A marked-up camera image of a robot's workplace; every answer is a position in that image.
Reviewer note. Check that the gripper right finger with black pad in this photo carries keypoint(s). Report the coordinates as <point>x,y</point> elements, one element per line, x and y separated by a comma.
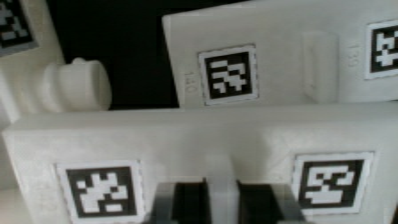
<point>268,206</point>

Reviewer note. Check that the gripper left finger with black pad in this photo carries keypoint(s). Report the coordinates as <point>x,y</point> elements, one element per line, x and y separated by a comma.
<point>179,204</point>

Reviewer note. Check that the white cabinet door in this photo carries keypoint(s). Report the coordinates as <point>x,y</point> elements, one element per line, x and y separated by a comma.
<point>279,52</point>
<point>316,146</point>

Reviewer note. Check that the white cabinet body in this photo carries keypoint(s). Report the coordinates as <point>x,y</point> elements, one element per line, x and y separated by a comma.
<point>50,89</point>

